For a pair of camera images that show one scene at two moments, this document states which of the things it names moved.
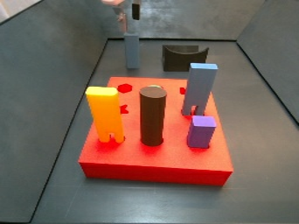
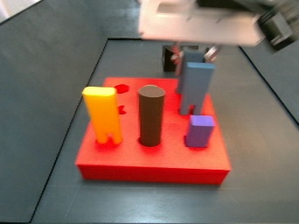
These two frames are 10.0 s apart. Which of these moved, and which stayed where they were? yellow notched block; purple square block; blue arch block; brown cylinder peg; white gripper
Moved: blue arch block; white gripper
Stayed: purple square block; brown cylinder peg; yellow notched block
